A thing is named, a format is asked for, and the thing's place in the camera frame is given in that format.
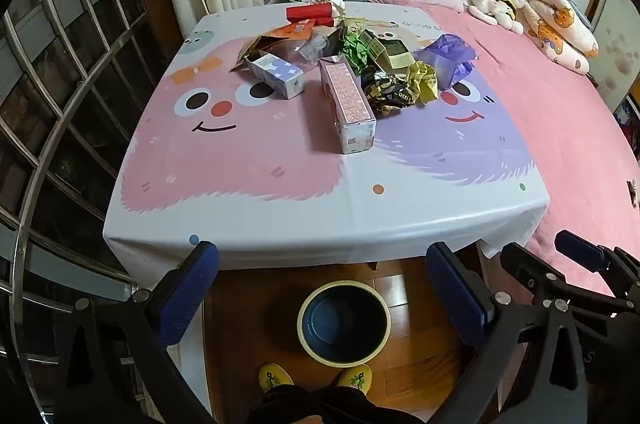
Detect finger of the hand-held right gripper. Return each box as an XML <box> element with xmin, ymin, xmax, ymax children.
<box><xmin>555</xmin><ymin>230</ymin><xmax>640</xmax><ymax>299</ymax></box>
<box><xmin>500</xmin><ymin>242</ymin><xmax>640</xmax><ymax>319</ymax></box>

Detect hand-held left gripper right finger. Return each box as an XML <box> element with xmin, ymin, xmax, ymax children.
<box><xmin>425</xmin><ymin>241</ymin><xmax>590</xmax><ymax>424</ymax></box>

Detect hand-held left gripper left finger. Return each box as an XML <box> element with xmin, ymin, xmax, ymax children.
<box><xmin>50</xmin><ymin>241</ymin><xmax>221</xmax><ymax>424</ymax></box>

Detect dark blue trash bin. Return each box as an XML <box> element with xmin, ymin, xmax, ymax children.
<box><xmin>297</xmin><ymin>280</ymin><xmax>392</xmax><ymax>366</ymax></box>

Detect green carton packet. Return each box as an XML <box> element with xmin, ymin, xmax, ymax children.
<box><xmin>360</xmin><ymin>28</ymin><xmax>413</xmax><ymax>72</ymax></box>

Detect green paper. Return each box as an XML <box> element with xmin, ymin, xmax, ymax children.
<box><xmin>341</xmin><ymin>26</ymin><xmax>373</xmax><ymax>77</ymax></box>

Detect clear plastic container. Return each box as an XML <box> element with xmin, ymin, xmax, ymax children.
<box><xmin>280</xmin><ymin>28</ymin><xmax>342</xmax><ymax>69</ymax></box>

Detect orange pouch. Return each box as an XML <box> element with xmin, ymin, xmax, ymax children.
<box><xmin>230</xmin><ymin>18</ymin><xmax>317</xmax><ymax>73</ymax></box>

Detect red box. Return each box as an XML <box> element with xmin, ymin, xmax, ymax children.
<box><xmin>286</xmin><ymin>2</ymin><xmax>335</xmax><ymax>27</ymax></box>

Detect yellow knitted slipper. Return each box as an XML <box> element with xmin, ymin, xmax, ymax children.
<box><xmin>337</xmin><ymin>364</ymin><xmax>373</xmax><ymax>391</ymax></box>
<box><xmin>258</xmin><ymin>362</ymin><xmax>296</xmax><ymax>392</ymax></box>

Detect printed cartoon tablecloth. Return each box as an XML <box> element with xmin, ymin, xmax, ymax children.
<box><xmin>102</xmin><ymin>1</ymin><xmax>551</xmax><ymax>272</ymax></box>

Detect pink bedsheet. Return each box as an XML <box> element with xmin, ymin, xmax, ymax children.
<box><xmin>370</xmin><ymin>0</ymin><xmax>640</xmax><ymax>299</ymax></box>

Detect person's legs in dark pants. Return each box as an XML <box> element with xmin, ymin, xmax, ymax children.
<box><xmin>247</xmin><ymin>385</ymin><xmax>391</xmax><ymax>424</ymax></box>

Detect black crumpled wrapper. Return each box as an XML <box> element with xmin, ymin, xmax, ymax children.
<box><xmin>360</xmin><ymin>68</ymin><xmax>416</xmax><ymax>119</ymax></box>

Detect yellow crumpled paper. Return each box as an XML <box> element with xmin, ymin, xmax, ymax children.
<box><xmin>406</xmin><ymin>61</ymin><xmax>440</xmax><ymax>105</ymax></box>

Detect long pink box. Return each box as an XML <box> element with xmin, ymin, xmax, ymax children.
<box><xmin>320</xmin><ymin>56</ymin><xmax>377</xmax><ymax>155</ymax></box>

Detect crumpled purple paper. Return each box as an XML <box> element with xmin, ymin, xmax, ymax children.
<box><xmin>412</xmin><ymin>34</ymin><xmax>479</xmax><ymax>92</ymax></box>

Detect rolled orange print quilt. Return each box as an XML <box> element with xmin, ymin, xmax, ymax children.
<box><xmin>520</xmin><ymin>0</ymin><xmax>600</xmax><ymax>77</ymax></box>

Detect metal window grille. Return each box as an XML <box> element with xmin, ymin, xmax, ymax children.
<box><xmin>0</xmin><ymin>0</ymin><xmax>166</xmax><ymax>424</ymax></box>

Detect white blue patterned box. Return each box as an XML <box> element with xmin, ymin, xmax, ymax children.
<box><xmin>245</xmin><ymin>54</ymin><xmax>305</xmax><ymax>99</ymax></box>

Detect white plush toy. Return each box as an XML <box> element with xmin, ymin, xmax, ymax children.
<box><xmin>467</xmin><ymin>0</ymin><xmax>526</xmax><ymax>34</ymax></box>

